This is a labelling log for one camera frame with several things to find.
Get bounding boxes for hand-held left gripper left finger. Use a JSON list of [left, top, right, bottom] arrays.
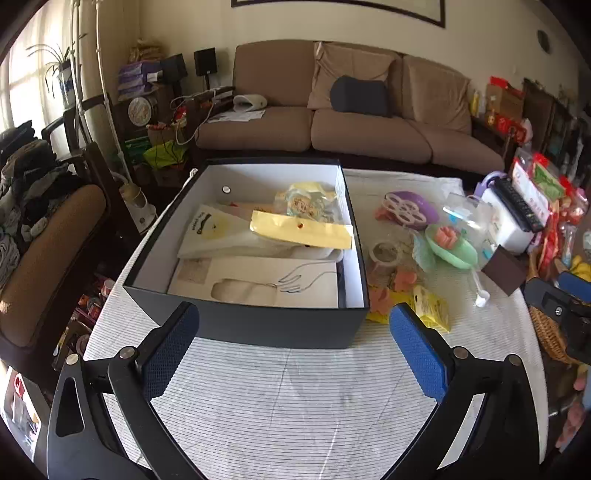
[[46, 301, 204, 480]]

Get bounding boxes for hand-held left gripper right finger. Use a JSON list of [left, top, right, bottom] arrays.
[[383, 302, 541, 480]]

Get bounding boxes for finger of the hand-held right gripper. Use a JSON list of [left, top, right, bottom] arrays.
[[524, 277, 591, 325], [556, 271, 591, 292]]

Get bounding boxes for green plastic bowl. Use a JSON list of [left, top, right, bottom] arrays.
[[425, 223, 478, 270]]

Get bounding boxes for black storage box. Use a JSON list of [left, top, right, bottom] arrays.
[[122, 158, 371, 350]]

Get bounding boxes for clear plastic container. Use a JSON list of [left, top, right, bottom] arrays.
[[443, 193, 498, 247]]

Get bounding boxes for purple plastic bowl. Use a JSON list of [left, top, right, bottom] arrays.
[[384, 191, 440, 225]]

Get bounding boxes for white flower-shaped rack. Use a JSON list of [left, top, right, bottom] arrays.
[[382, 191, 420, 222]]

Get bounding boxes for white striped cloth desktop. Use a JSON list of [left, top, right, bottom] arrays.
[[83, 168, 548, 480]]

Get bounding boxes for wicker basket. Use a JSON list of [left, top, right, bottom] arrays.
[[527, 263, 583, 365]]

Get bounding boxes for brown card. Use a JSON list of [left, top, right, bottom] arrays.
[[481, 244, 528, 296]]

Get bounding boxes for pile of red snack packets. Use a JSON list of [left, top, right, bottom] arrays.
[[536, 185, 591, 280]]

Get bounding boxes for white flower-print tissue box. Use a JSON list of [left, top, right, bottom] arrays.
[[480, 187, 534, 254]]

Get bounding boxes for black remote control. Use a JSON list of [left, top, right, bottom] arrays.
[[493, 178, 546, 232]]

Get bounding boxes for white and red snack bag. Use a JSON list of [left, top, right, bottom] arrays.
[[510, 159, 550, 222]]

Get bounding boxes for green and red snack bag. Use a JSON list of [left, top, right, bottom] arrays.
[[531, 154, 566, 200]]

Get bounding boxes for white tape roll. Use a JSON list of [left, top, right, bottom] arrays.
[[369, 240, 404, 267]]

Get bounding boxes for white hand-print package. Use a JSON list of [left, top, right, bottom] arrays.
[[167, 257, 340, 309]]

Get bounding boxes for cream bag with yellow circle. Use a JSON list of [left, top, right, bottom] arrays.
[[178, 203, 296, 259]]

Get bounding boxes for purple plastic holder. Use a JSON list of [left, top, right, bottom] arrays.
[[475, 171, 509, 195]]

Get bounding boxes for white small appliance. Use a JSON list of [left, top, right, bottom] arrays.
[[119, 182, 158, 234]]

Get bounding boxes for wooden chair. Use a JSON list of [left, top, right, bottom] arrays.
[[0, 141, 115, 354]]

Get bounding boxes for white and red carton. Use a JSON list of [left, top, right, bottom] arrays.
[[0, 367, 42, 459]]

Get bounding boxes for dark wooden cabinet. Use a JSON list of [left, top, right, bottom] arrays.
[[522, 78, 583, 155]]

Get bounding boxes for yellow paper envelope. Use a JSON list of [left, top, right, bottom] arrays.
[[249, 210, 355, 250]]

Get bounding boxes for cardboard box with red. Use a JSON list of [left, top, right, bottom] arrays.
[[487, 76, 525, 134]]

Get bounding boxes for clear bag with yellow contents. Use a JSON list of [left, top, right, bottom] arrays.
[[274, 181, 345, 222]]

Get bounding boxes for green plastic bag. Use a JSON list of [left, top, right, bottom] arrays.
[[143, 141, 188, 169]]

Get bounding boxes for pile of clothes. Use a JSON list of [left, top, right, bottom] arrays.
[[0, 120, 86, 287]]

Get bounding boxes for brown sofa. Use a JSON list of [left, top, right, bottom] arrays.
[[196, 39, 506, 176]]

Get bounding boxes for brown sofa pillow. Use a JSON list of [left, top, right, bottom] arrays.
[[307, 42, 402, 112], [399, 55, 472, 134]]

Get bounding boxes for loose white papers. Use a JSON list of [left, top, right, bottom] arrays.
[[208, 109, 266, 124]]

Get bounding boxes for round decorated tin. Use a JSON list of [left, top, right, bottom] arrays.
[[127, 97, 155, 123]]

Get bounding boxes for white curved device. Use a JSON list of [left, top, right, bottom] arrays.
[[232, 93, 267, 113]]

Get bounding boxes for white standing pole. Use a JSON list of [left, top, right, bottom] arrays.
[[69, 0, 127, 185]]

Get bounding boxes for dark lumbar cushion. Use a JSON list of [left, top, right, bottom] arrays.
[[330, 75, 390, 116]]

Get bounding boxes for purple tissue packs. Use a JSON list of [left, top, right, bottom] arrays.
[[117, 60, 162, 100]]

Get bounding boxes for black speaker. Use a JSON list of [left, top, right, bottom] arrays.
[[194, 47, 218, 77]]

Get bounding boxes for potted plant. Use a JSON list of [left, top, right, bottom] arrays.
[[27, 44, 77, 112]]

